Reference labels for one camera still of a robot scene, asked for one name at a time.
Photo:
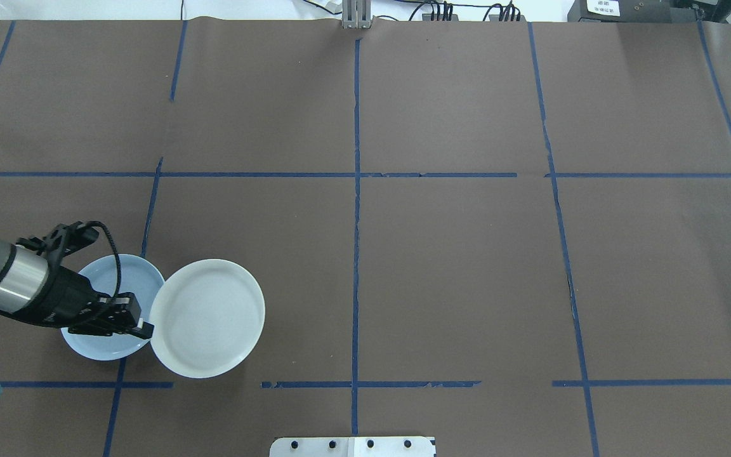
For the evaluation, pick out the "pale blue round plate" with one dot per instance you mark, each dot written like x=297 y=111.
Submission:
x=115 y=282

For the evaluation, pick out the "white round plate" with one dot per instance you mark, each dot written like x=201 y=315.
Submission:
x=208 y=318

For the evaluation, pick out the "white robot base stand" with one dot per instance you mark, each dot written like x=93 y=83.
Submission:
x=353 y=447

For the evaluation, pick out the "black box with white label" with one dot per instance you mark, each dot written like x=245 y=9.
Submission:
x=632 y=9

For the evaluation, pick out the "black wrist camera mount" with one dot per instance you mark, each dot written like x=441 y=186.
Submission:
x=54 y=238

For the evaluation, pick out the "grey metal frame post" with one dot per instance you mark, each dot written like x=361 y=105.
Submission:
x=356 y=14

